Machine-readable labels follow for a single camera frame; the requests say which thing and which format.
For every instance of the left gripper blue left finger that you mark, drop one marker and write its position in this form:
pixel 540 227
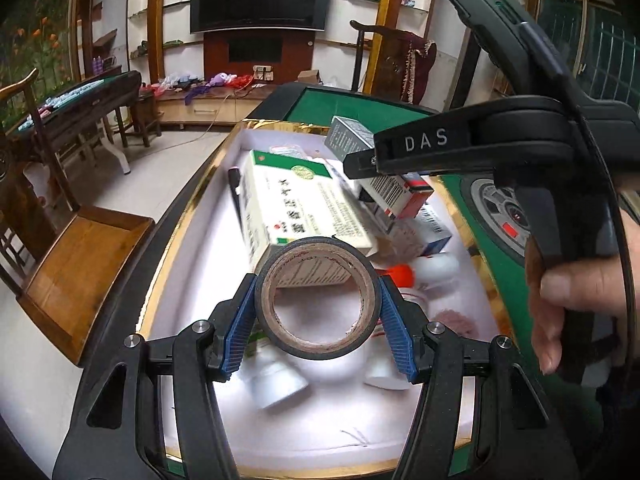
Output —
pixel 118 432

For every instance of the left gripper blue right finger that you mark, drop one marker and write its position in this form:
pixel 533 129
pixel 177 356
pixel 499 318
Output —
pixel 515 431

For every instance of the blue white medicine box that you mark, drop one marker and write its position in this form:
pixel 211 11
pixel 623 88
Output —
pixel 422 235

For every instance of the white bottle green label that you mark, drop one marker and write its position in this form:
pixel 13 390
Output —
pixel 266 373

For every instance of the grey red narrow box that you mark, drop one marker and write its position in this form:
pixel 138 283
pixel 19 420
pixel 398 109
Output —
pixel 397 196

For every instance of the small white bottle red cap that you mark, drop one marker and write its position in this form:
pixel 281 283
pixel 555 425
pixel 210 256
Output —
pixel 424 272

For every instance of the black pen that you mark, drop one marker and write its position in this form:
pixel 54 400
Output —
pixel 234 180

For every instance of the large green white medicine box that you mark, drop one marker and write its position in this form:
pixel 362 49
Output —
pixel 284 199

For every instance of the white bottle red label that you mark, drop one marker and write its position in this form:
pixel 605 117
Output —
pixel 381 370

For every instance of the person's right hand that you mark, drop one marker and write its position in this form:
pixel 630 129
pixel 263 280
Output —
pixel 593 285

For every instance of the round mahjong table control panel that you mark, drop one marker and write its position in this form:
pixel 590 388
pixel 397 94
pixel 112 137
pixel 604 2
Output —
pixel 498 213

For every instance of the window with green grille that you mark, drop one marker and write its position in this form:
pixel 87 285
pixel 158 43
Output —
pixel 597 44

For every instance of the wooden armchair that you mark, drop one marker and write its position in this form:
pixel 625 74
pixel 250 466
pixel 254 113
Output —
pixel 77 267

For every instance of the wooden chair with red cloth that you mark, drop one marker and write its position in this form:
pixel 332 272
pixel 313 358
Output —
pixel 404 64

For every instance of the red brown tv cabinet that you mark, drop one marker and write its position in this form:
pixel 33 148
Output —
pixel 287 51

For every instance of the low wooden tv bench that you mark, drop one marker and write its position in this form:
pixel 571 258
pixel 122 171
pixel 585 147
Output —
pixel 219 106

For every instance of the floral wall mural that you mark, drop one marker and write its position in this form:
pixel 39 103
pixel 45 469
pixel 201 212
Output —
pixel 35 35

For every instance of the wooden wall shelving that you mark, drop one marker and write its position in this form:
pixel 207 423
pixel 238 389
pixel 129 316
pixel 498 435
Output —
pixel 158 41

